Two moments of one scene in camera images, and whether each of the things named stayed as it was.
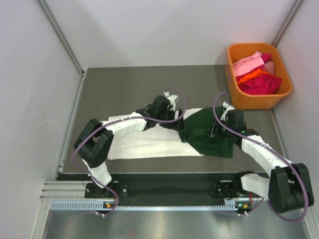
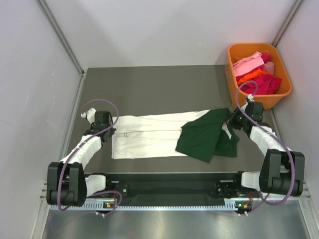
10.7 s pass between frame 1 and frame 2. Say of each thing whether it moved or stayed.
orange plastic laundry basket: stayed
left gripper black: moved
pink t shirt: stayed
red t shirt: stayed
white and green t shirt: stayed
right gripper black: moved
